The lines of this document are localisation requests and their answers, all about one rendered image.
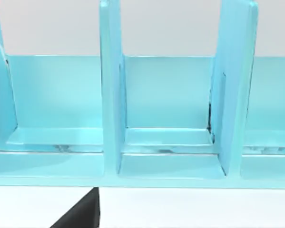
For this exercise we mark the light blue upright rack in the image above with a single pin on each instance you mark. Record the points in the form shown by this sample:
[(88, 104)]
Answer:
[(61, 95)]

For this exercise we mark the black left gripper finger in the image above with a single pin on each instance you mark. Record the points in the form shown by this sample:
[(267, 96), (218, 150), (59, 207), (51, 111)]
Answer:
[(85, 211)]

